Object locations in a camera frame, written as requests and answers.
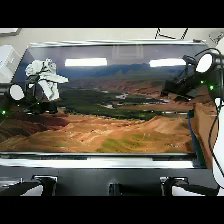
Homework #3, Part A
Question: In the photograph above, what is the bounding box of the pale beige garment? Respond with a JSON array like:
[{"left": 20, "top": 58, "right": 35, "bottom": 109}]
[{"left": 24, "top": 58, "right": 70, "bottom": 102}]

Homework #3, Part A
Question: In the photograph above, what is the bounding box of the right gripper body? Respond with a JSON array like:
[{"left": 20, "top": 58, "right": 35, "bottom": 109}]
[{"left": 160, "top": 78, "right": 198, "bottom": 102}]

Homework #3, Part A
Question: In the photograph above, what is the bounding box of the black cable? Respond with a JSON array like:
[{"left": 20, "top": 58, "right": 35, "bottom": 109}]
[{"left": 206, "top": 95, "right": 223, "bottom": 170}]

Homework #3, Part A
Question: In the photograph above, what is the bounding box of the white box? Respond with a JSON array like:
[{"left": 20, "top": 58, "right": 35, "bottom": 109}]
[{"left": 0, "top": 44, "right": 22, "bottom": 84}]

